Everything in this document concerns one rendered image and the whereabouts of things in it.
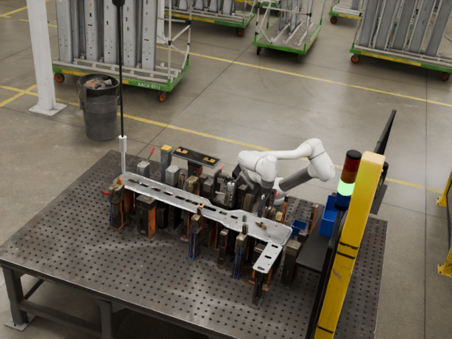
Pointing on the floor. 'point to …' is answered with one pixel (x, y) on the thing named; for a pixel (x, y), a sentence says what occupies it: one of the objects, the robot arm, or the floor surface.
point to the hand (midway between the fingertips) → (263, 210)
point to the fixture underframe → (12, 284)
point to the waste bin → (99, 105)
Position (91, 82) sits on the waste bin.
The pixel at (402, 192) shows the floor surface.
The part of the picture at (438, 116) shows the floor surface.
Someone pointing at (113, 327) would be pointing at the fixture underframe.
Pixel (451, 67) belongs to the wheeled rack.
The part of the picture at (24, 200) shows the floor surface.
